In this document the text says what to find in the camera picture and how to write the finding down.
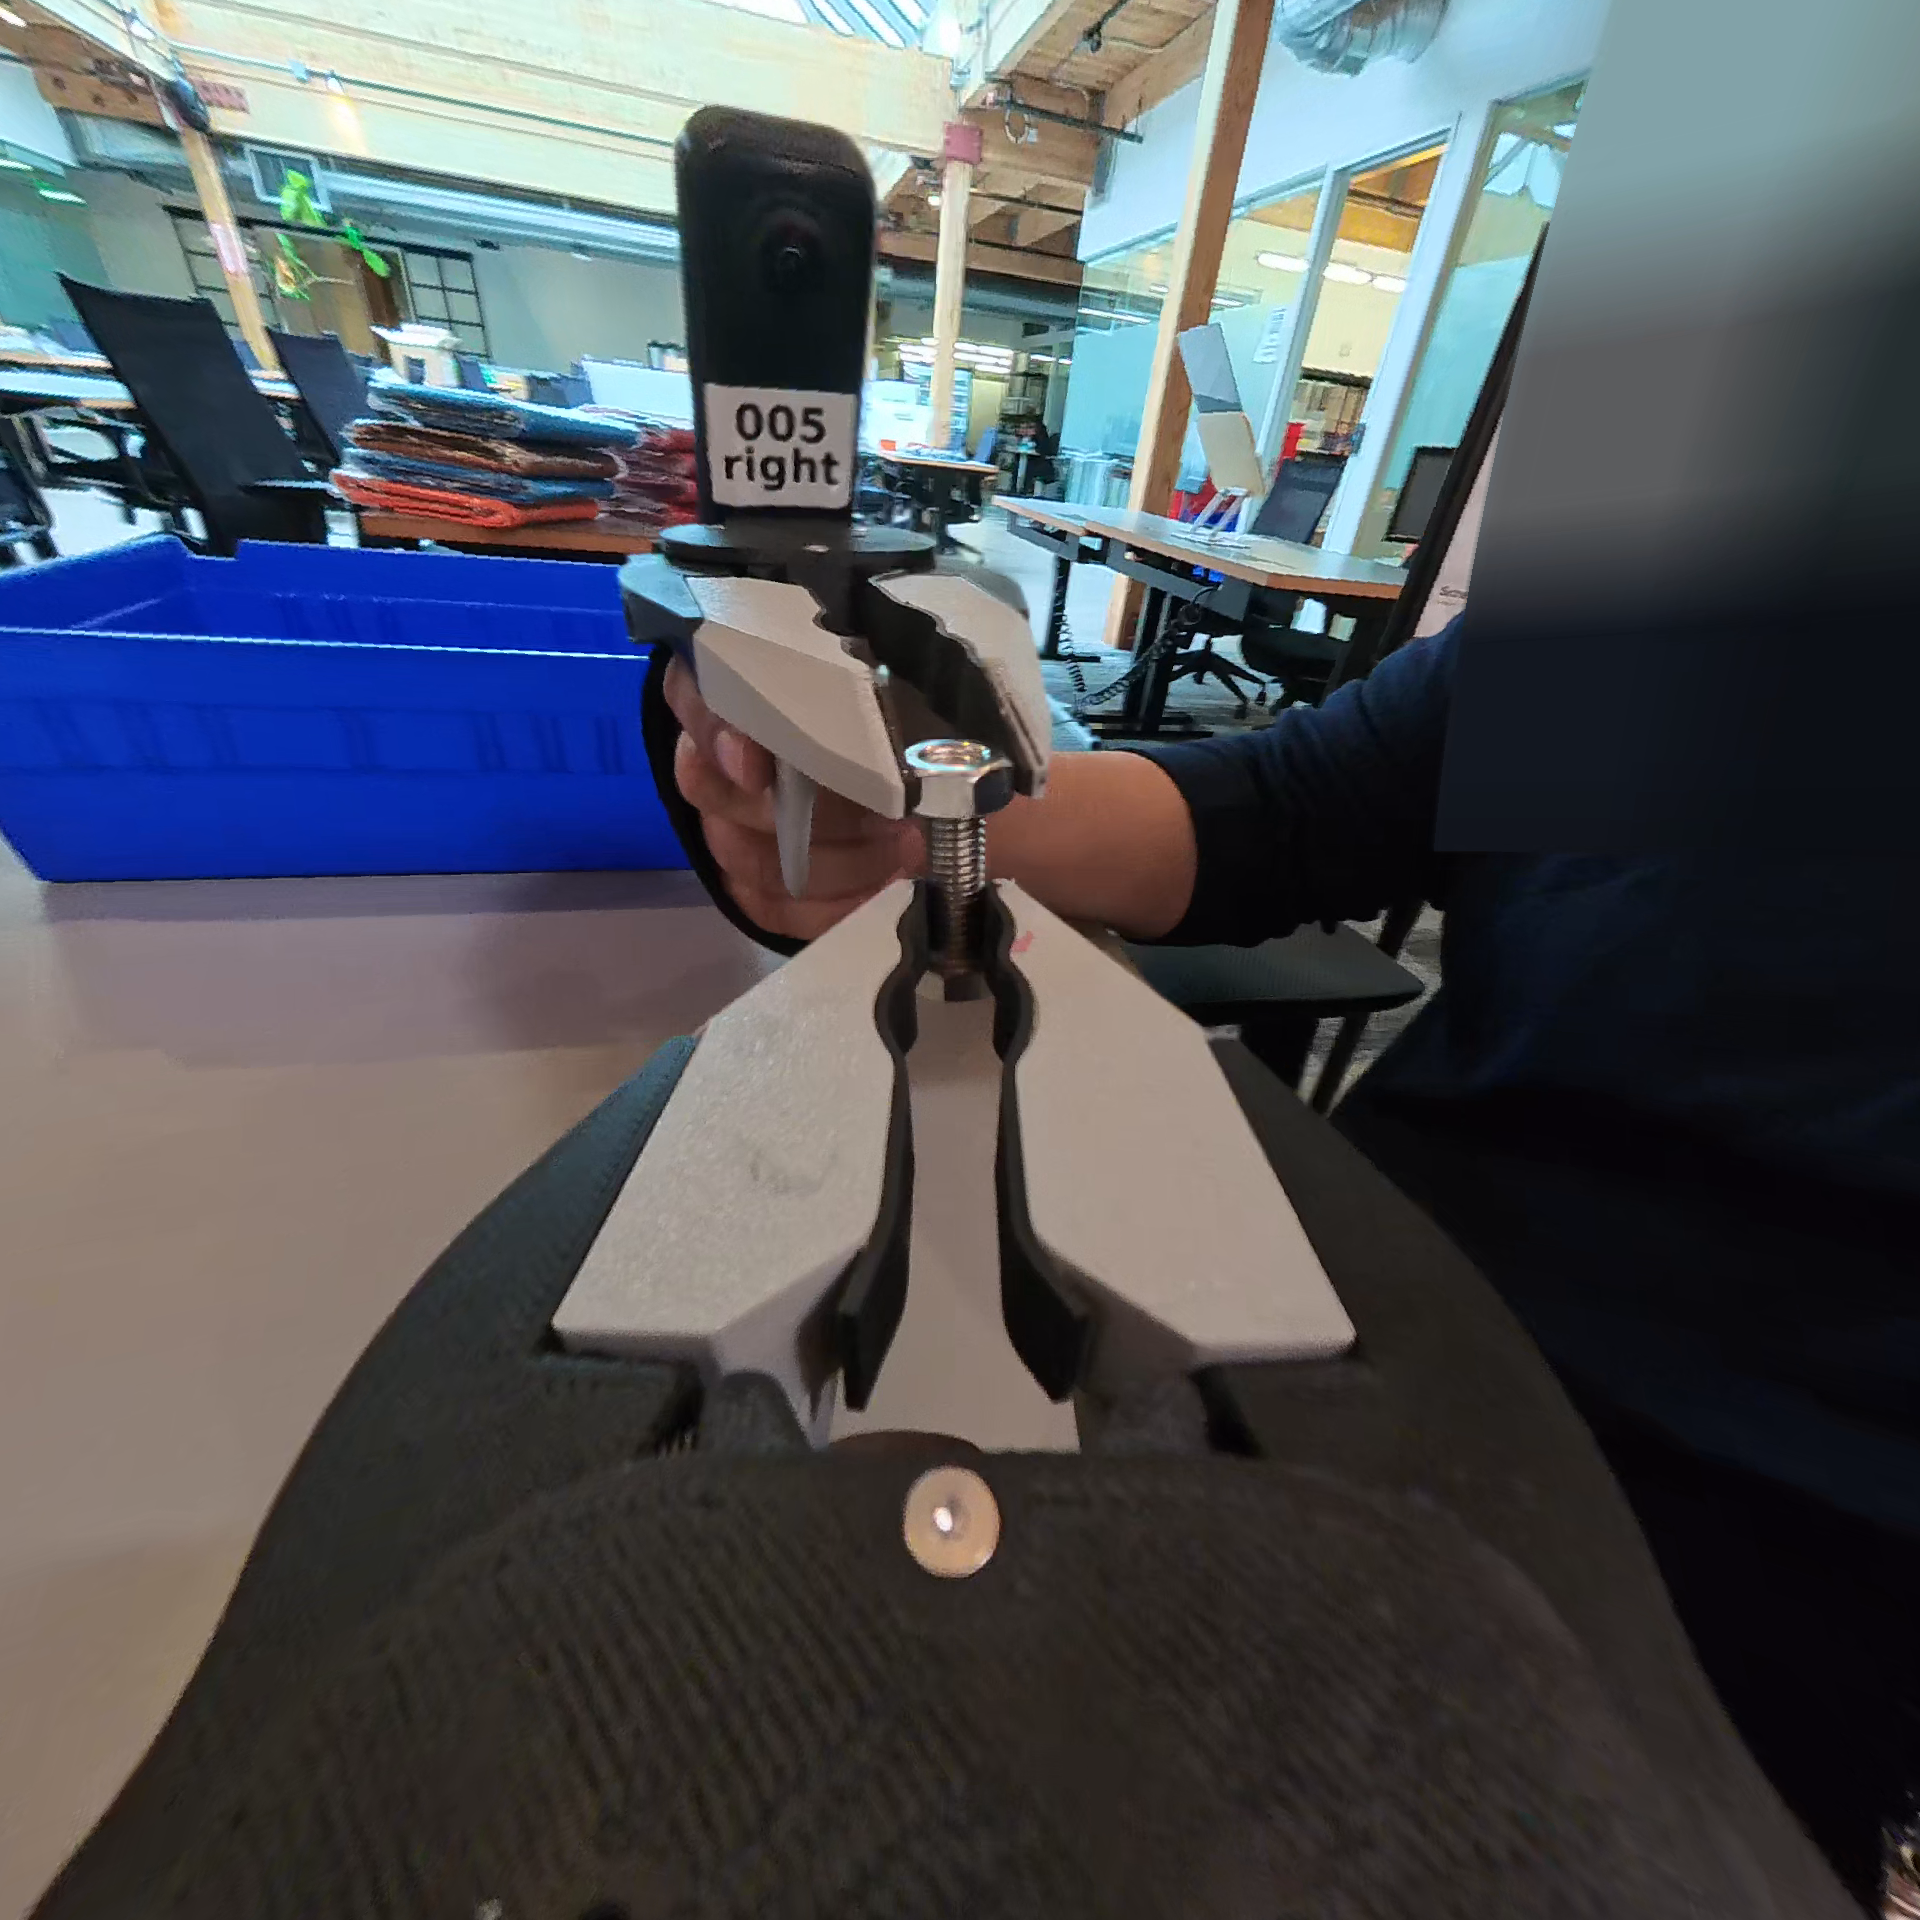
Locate long steel hex bolt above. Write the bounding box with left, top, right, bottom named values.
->
left=918, top=814, right=996, bottom=1004

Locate white standing card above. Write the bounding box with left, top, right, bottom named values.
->
left=1174, top=318, right=1274, bottom=541

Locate grey padded office chair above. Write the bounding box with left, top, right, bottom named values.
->
left=1124, top=901, right=1428, bottom=1113

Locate black office chair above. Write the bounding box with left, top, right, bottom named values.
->
left=269, top=330, right=374, bottom=470
left=56, top=274, right=335, bottom=555

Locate green hanging decoration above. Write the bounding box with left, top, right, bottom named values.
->
left=269, top=168, right=396, bottom=302

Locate medium steel hex nut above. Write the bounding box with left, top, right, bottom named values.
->
left=903, top=738, right=1001, bottom=823

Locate stack of folded cloths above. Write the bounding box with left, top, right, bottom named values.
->
left=330, top=383, right=702, bottom=531

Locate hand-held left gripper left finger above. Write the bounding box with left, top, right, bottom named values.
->
left=549, top=882, right=919, bottom=1446

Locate person's right forearm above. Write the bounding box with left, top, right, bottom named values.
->
left=1079, top=622, right=1464, bottom=948

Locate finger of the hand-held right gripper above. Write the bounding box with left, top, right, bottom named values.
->
left=681, top=575, right=911, bottom=823
left=862, top=575, right=1056, bottom=801

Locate person's right hand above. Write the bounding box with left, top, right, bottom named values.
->
left=663, top=667, right=1122, bottom=942

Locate wooden post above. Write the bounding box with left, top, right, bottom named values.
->
left=1101, top=0, right=1280, bottom=650

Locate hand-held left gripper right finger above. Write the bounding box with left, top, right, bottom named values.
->
left=982, top=882, right=1360, bottom=1405

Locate blue plastic bin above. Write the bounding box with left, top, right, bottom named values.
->
left=0, top=537, right=696, bottom=885

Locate wooden office desk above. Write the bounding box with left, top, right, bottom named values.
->
left=993, top=494, right=1415, bottom=738

